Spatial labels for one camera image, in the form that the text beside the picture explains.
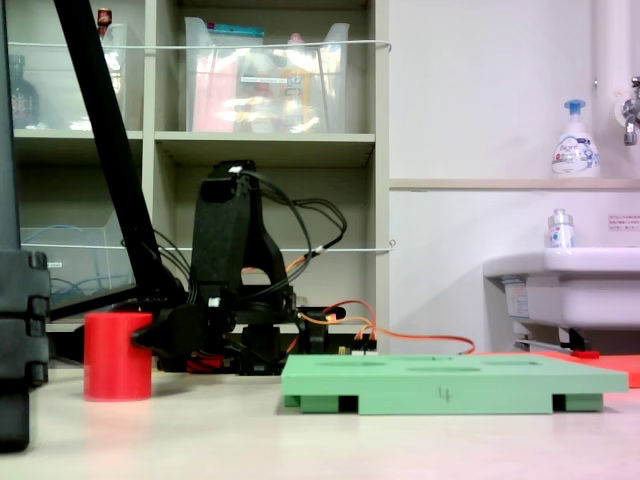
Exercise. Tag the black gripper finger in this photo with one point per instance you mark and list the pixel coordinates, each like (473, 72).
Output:
(152, 336)

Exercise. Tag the red cylinder block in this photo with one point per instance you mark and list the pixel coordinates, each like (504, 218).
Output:
(112, 360)

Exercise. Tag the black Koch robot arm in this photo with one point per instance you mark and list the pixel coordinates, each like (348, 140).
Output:
(220, 230)

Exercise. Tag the green shape-hole board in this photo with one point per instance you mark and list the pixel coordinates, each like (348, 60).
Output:
(450, 385)

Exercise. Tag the small red block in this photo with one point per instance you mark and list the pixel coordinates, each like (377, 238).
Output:
(586, 354)

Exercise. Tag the notched black stack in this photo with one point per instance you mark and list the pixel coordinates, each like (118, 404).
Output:
(22, 320)

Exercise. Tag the small circuit board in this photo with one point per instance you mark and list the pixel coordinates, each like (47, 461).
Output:
(357, 350)

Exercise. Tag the beige shelf unit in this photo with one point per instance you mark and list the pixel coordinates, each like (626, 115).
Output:
(265, 142)

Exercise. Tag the black tripod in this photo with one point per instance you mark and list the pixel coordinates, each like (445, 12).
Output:
(107, 130)

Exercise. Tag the pink package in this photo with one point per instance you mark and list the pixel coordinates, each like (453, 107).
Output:
(212, 100)

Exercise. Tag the dark grey upright panel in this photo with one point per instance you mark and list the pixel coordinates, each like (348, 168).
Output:
(7, 150)

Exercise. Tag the large clear plastic bin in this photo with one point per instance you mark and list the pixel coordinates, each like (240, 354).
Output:
(260, 90)

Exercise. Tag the yellow label bottle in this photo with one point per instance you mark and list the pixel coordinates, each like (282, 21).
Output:
(296, 95)

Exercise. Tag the clear bin with bottles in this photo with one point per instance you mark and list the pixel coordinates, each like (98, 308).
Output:
(60, 90)

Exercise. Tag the dark glass bottle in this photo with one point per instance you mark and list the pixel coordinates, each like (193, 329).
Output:
(22, 100)

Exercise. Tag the teal-edged flat package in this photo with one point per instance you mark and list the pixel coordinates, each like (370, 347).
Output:
(235, 34)

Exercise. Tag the red-capped brown bottle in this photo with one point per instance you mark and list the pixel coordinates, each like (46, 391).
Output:
(104, 20)

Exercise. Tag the small clear sanitizer bottle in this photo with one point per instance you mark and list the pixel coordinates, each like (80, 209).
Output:
(560, 232)

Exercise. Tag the white blue soap pump bottle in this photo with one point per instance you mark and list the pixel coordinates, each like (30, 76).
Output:
(575, 150)

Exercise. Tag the red table mat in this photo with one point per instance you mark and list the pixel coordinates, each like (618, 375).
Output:
(620, 365)

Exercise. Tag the chrome faucet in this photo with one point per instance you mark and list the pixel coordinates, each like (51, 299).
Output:
(631, 115)

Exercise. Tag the white wall sink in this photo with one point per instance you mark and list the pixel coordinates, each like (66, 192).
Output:
(575, 290)

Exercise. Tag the white red-print wall label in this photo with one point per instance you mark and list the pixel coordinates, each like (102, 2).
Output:
(624, 222)

